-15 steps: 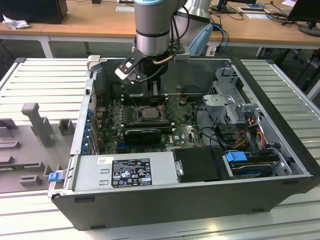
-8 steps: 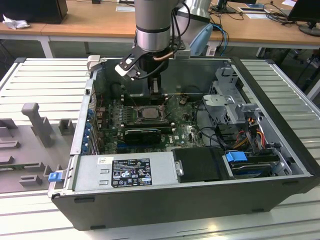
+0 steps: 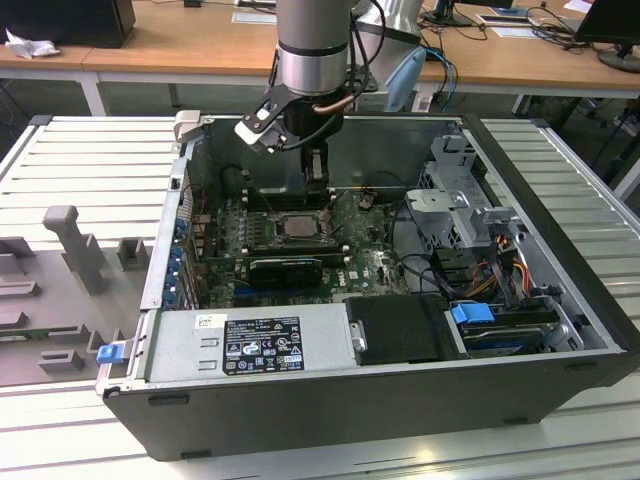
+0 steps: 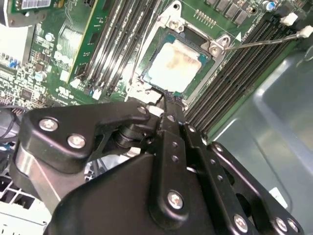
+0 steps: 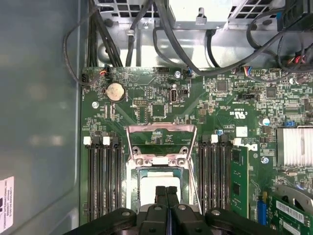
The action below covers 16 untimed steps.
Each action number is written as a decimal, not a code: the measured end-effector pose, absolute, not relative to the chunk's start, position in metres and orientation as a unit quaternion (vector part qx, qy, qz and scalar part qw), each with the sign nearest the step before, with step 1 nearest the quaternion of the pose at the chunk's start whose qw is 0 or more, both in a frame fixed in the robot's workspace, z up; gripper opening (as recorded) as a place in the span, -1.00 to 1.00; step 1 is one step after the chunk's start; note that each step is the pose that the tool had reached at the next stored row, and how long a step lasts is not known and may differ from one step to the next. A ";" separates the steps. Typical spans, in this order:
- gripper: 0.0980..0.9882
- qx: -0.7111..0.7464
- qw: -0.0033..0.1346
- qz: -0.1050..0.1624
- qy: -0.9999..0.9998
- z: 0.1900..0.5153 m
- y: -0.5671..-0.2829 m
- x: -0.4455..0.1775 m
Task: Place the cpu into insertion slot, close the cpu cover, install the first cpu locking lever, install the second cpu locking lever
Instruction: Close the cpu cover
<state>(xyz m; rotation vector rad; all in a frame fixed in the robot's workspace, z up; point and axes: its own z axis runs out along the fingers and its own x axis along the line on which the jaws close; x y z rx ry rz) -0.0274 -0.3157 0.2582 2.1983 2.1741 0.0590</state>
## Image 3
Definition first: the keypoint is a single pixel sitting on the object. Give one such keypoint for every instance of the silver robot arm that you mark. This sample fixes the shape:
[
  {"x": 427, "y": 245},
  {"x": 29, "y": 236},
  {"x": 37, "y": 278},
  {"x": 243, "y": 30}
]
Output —
[{"x": 310, "y": 50}]

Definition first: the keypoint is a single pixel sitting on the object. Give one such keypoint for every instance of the round coin battery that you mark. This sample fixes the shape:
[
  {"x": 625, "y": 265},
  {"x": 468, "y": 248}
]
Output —
[{"x": 364, "y": 200}]

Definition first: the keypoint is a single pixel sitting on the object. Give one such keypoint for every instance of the pale blue teach pendant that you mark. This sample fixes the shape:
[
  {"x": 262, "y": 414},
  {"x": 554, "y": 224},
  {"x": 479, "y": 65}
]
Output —
[{"x": 402, "y": 80}]

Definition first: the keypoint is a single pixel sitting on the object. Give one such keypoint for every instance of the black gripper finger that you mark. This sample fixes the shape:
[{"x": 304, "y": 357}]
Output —
[{"x": 317, "y": 180}]

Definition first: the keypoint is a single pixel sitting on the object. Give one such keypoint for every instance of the grey metal drive cage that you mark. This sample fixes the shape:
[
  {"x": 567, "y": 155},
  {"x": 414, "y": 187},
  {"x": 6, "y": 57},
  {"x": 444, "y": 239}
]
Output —
[{"x": 440, "y": 200}]

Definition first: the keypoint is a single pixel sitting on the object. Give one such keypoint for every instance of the black computer monitor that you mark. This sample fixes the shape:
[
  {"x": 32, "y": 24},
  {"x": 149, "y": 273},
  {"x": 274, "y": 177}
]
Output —
[{"x": 607, "y": 20}]

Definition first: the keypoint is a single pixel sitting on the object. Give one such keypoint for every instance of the black plastic shroud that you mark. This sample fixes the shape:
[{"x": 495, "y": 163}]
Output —
[{"x": 400, "y": 330}]

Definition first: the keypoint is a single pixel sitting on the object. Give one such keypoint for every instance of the CPU socket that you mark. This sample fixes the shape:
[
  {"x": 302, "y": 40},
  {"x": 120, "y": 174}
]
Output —
[{"x": 300, "y": 240}]

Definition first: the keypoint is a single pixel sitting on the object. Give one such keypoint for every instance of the crumpled white paper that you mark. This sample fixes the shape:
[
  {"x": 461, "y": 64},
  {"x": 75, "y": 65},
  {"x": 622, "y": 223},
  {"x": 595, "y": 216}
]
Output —
[{"x": 30, "y": 45}]

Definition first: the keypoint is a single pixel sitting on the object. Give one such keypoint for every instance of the blue plastic latch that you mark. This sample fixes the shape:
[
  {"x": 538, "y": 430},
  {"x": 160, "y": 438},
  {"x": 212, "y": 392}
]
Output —
[{"x": 110, "y": 354}]

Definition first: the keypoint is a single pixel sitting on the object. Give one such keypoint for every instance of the black desktop box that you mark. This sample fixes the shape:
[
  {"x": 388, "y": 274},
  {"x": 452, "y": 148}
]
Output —
[{"x": 65, "y": 20}]

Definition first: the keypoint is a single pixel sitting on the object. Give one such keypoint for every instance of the grey power supply unit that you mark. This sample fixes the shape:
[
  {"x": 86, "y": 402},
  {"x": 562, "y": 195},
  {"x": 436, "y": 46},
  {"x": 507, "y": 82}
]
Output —
[{"x": 175, "y": 350}]

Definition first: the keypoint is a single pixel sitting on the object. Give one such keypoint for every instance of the hard disk drive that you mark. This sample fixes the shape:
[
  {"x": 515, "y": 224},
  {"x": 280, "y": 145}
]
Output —
[{"x": 505, "y": 342}]

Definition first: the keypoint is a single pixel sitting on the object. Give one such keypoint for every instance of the black RAM slot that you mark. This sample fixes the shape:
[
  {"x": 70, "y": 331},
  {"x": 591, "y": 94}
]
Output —
[
  {"x": 295, "y": 248},
  {"x": 330, "y": 257}
]

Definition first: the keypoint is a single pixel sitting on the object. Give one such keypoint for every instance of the black PC case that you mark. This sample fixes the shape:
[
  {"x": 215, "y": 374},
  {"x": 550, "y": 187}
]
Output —
[{"x": 350, "y": 415}]

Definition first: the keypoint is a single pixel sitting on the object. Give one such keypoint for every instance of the green motherboard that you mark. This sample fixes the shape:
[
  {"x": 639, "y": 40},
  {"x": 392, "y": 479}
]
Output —
[{"x": 360, "y": 270}]

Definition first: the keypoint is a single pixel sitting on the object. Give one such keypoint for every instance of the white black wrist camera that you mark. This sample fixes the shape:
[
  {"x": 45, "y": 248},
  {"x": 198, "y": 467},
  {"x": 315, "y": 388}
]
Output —
[{"x": 257, "y": 125}]

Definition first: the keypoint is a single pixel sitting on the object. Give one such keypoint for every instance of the wooden desk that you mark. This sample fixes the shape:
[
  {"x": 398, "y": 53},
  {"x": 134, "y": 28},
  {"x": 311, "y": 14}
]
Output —
[{"x": 200, "y": 45}]

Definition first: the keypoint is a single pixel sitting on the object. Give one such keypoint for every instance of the CPU with silver top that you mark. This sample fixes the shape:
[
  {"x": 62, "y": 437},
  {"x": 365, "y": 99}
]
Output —
[{"x": 298, "y": 226}]

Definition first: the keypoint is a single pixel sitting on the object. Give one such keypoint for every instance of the grey parts rack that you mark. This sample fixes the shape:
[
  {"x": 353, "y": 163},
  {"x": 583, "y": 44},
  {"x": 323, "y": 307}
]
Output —
[{"x": 75, "y": 280}]

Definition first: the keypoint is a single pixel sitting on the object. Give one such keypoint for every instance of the blue disk carrier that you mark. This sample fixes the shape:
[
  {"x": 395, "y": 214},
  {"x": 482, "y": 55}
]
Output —
[{"x": 472, "y": 320}]

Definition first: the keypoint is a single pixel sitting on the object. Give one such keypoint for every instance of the black graphics card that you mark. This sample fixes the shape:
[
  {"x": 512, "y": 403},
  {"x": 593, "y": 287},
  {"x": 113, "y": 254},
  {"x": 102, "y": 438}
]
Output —
[{"x": 285, "y": 272}]

